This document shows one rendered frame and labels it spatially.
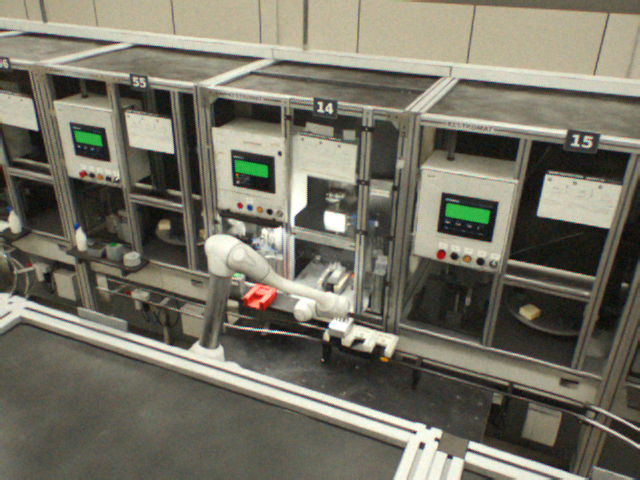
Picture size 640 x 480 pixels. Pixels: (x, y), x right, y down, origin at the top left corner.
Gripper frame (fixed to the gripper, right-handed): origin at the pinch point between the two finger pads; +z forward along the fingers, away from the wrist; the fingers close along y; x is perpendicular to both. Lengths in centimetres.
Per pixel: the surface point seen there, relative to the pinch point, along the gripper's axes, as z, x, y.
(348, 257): 29.6, 0.4, -1.5
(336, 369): -35, -18, -33
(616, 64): 343, -133, 70
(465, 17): 344, 5, 102
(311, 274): 13.4, 17.8, -9.1
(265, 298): -28.8, 26.3, -3.8
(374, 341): -28.8, -36.5, -13.1
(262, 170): -17, 32, 65
